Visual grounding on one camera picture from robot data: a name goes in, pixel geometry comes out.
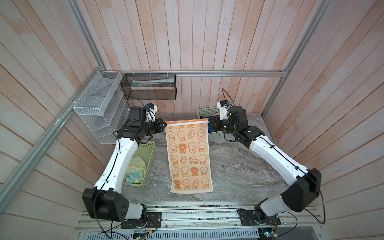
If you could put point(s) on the orange patterned cream towel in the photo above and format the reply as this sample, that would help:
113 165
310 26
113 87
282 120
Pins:
189 156

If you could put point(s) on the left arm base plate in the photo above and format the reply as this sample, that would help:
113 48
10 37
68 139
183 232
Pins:
150 220

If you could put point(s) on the horizontal aluminium wall rail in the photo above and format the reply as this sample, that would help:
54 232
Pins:
217 73

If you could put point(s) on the blue towel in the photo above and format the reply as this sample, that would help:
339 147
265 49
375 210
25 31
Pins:
215 124

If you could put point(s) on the mint green plastic basket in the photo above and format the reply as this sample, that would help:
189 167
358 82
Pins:
208 113

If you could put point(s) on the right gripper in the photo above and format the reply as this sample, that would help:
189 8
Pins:
215 124

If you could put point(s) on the right aluminium corner rail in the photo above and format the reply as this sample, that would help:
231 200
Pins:
307 37

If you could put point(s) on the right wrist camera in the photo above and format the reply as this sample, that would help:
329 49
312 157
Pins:
223 107

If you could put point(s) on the black mesh wall basket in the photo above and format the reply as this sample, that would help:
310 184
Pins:
151 87

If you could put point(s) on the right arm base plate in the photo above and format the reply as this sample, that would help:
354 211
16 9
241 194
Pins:
252 217

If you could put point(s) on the white wire mesh shelf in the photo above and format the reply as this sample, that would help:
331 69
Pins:
101 106

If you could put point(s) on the yellow-green plastic basket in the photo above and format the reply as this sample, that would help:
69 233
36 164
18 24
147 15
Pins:
147 152

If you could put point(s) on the teal and yellow towel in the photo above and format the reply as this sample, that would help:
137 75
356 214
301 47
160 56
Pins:
136 171

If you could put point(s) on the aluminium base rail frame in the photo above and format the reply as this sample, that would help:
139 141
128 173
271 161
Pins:
206 221

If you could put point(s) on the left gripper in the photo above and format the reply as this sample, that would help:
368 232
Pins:
159 128

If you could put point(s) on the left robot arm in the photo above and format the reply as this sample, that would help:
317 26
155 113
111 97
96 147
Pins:
105 201

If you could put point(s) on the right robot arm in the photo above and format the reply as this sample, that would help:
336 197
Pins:
304 184

